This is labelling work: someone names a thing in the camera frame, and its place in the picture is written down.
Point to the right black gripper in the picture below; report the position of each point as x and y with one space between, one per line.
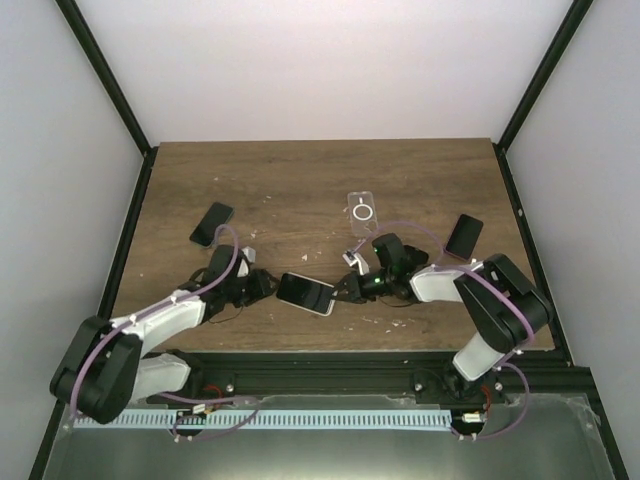
355 291

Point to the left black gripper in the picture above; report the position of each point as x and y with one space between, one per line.
262 288

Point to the beige phone case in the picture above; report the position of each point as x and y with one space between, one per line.
313 297

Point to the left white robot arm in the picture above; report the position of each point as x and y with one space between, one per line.
112 363

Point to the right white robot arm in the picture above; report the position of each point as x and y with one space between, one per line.
506 309

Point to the black phone case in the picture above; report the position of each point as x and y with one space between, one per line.
416 256

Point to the clear magsafe phone case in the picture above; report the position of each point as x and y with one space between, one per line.
362 213

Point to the red-cased smartphone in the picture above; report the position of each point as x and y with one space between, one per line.
464 237

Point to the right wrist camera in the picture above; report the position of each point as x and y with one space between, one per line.
356 261

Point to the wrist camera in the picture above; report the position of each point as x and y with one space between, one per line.
356 261
246 259

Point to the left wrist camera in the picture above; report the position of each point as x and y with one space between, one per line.
246 259

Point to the black aluminium frame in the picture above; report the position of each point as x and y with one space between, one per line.
348 373

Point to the light blue slotted cable duct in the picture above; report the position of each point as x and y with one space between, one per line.
405 420

